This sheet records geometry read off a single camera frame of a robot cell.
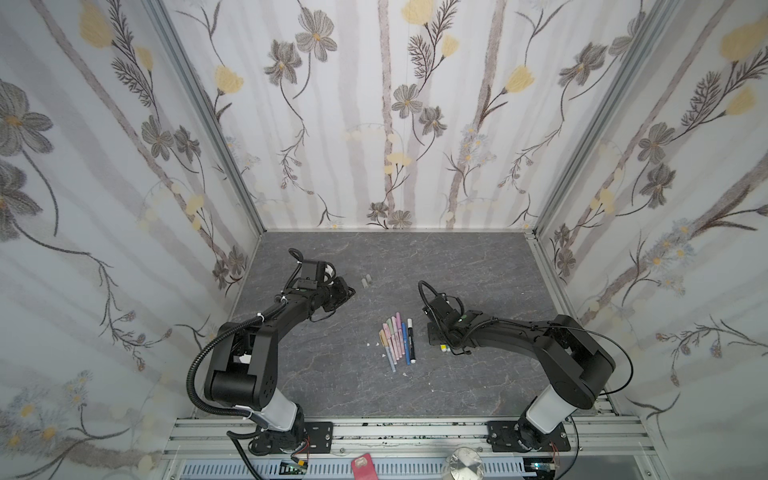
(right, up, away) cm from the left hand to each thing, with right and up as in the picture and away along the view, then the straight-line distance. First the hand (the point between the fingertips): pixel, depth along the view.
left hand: (351, 282), depth 91 cm
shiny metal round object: (+27, -33, -34) cm, 54 cm away
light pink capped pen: (+12, -18, -1) cm, 22 cm away
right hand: (+24, -13, 0) cm, 28 cm away
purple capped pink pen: (+15, -16, +1) cm, 22 cm away
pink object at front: (+6, -43, -21) cm, 48 cm away
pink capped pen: (+14, -17, 0) cm, 22 cm away
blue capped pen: (+17, -19, -1) cm, 25 cm away
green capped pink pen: (+13, -16, 0) cm, 21 cm away
